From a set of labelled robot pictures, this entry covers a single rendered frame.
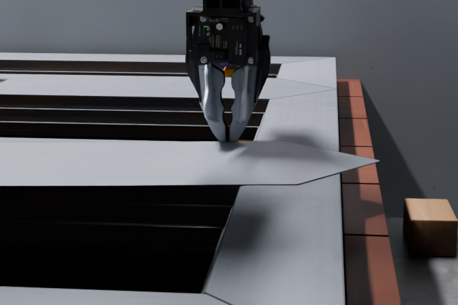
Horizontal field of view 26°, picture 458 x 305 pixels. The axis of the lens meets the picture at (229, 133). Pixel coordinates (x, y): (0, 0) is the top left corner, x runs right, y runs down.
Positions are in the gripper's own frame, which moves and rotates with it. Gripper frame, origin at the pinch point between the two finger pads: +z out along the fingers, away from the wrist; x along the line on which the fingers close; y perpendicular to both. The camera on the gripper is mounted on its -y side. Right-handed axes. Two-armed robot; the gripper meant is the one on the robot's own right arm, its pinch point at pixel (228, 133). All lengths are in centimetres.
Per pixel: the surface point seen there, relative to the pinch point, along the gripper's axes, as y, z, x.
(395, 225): -31.3, 19.7, 20.5
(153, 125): -24.0, 4.4, -12.6
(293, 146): 3.2, 0.6, 7.2
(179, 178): 17.1, 0.6, -2.8
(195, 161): 10.7, 0.6, -2.2
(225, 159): 9.6, 0.6, 0.6
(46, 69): -59, 2, -37
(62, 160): 11.3, 0.7, -15.5
